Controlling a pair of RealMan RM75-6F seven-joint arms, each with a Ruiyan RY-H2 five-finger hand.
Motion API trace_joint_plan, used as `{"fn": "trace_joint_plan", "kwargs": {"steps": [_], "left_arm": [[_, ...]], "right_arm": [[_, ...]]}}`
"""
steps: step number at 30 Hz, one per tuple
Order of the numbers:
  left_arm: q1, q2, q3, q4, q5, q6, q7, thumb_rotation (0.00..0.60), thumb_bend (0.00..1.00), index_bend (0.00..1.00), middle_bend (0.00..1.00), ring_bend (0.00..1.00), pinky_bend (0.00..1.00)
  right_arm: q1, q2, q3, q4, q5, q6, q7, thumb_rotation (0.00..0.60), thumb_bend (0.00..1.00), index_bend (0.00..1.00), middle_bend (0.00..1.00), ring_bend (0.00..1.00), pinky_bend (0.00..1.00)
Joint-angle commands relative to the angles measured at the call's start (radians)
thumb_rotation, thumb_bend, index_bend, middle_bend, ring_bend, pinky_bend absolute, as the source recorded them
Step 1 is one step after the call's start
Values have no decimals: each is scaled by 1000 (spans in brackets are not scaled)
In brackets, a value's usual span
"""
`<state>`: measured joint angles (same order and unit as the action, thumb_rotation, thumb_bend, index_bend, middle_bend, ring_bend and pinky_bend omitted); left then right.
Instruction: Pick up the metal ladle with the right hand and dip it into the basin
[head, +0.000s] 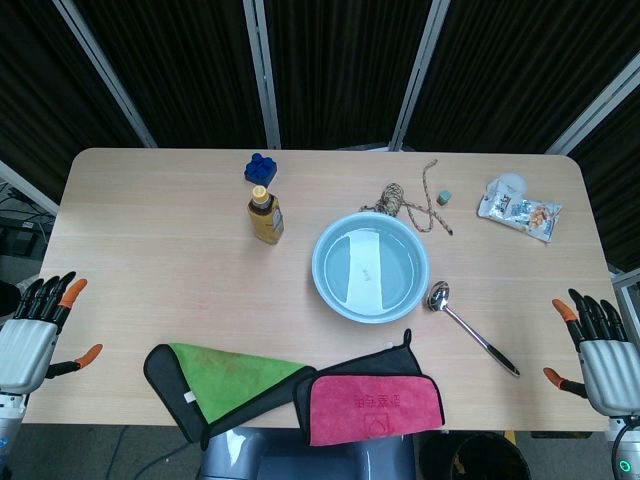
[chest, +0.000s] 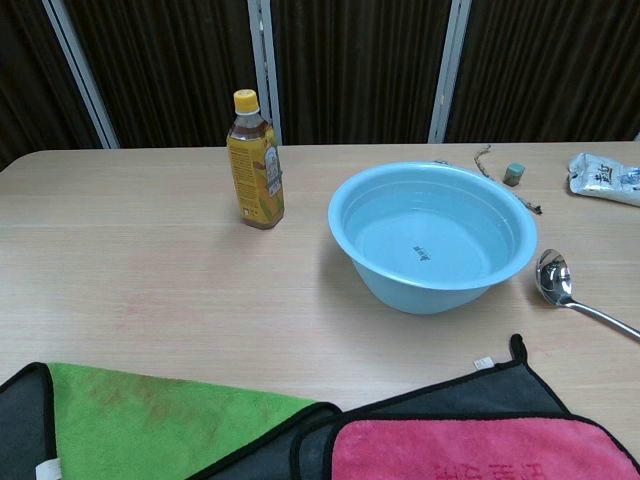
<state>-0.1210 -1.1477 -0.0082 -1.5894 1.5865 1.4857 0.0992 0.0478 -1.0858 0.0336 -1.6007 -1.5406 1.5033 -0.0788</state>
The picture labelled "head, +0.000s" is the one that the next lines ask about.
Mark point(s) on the white snack bag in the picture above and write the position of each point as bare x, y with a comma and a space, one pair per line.
520, 210

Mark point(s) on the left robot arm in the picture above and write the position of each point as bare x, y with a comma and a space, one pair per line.
7, 430

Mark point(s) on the pink and black cloth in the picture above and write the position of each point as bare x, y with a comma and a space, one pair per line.
370, 405

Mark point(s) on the metal ladle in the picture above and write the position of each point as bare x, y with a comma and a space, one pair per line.
440, 296

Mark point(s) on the blue toy building brick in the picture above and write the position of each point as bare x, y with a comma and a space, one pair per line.
260, 170

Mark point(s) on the yellow tea bottle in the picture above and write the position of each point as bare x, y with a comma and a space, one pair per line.
265, 220

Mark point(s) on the light blue bowl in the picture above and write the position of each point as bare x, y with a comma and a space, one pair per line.
332, 280

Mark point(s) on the grey robot torso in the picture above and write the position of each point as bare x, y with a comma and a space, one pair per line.
300, 457

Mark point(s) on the grey metal rack corner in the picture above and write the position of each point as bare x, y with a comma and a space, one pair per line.
627, 290

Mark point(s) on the grey partition post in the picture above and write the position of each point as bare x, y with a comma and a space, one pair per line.
27, 187
105, 75
417, 85
264, 75
595, 110

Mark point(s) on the green and black cloth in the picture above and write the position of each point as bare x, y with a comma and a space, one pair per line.
225, 380

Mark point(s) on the small green cube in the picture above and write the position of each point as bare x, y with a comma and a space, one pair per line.
444, 197

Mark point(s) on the black trash bin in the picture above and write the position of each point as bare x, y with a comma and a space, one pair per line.
490, 460

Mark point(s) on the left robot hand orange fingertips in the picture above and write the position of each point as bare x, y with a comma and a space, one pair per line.
22, 350

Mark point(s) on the white round plastic lid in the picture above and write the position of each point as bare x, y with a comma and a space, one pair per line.
515, 181

